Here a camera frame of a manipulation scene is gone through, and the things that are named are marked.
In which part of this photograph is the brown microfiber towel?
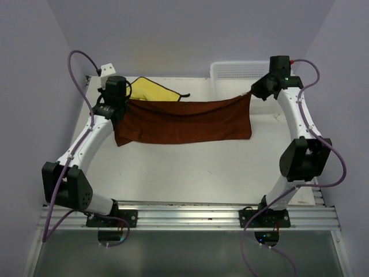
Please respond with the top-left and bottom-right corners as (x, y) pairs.
(114, 93), (252, 147)

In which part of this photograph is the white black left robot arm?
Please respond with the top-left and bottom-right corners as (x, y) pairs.
(42, 76), (131, 227)

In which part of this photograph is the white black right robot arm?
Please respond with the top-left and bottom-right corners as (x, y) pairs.
(251, 55), (332, 227)

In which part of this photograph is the yellow microfiber towel black trim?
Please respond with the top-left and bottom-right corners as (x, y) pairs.
(130, 77), (191, 102)

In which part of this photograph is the white perforated plastic basket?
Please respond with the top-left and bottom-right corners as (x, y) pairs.
(210, 61), (269, 100)

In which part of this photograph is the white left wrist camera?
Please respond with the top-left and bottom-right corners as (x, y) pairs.
(100, 63), (116, 89)

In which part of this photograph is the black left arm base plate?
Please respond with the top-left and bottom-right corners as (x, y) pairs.
(86, 209), (138, 228)

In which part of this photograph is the aluminium right side rail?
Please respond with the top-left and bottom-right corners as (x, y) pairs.
(284, 76), (326, 206)

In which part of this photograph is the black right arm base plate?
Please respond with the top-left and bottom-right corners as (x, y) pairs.
(239, 207), (291, 228)

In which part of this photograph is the aluminium table edge rail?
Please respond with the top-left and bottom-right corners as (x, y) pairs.
(37, 204), (341, 231)

